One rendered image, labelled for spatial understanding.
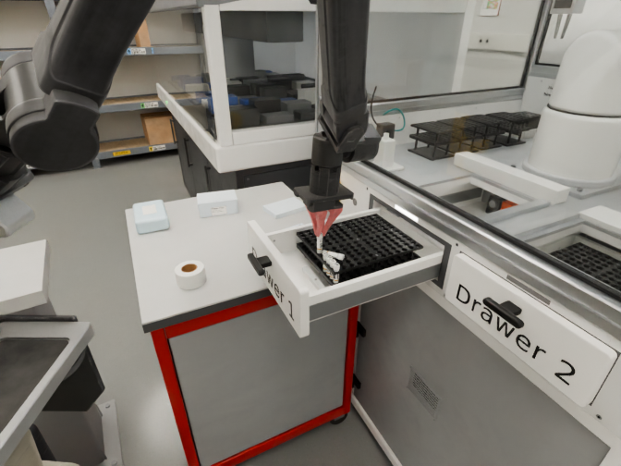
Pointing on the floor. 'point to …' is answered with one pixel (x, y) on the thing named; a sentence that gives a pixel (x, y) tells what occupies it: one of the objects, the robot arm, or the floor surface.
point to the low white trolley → (236, 336)
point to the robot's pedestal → (27, 265)
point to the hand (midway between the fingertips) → (320, 231)
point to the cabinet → (461, 393)
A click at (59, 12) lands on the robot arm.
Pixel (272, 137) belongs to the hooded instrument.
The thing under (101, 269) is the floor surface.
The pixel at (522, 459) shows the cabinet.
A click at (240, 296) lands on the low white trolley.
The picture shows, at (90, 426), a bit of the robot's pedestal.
